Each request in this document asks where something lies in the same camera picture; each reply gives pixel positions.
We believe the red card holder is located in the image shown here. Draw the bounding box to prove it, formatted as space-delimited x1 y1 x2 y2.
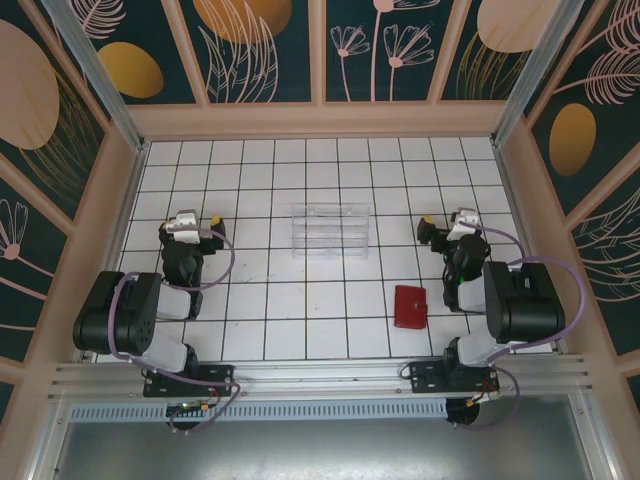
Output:
393 284 430 331

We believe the clear acrylic card stand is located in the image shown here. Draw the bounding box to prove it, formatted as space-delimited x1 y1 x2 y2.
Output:
290 201 373 262

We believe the grey metal sheet panel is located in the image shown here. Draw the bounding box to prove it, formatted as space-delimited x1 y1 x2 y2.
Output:
29 394 616 480

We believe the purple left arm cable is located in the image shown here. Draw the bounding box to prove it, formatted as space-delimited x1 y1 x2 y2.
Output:
108 227 242 436

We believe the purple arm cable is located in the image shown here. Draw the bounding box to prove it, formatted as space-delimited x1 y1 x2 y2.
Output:
108 227 242 436
449 222 588 432

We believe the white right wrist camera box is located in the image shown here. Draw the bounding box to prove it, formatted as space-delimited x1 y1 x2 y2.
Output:
446 208 480 244

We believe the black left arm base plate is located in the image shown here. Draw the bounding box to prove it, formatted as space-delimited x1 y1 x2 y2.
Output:
143 363 236 399

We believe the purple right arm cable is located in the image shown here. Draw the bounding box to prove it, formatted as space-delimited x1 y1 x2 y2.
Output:
449 222 588 432

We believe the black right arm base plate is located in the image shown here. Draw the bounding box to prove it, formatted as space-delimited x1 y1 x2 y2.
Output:
408 360 501 396

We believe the aluminium mounting rail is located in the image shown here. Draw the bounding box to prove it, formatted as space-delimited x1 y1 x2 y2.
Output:
47 353 596 401

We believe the aluminium frame post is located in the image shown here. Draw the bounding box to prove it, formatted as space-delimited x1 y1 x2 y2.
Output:
491 0 576 147
39 0 147 154

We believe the slotted grey cable duct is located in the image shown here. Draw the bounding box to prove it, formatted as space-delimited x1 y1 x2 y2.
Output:
67 402 450 422

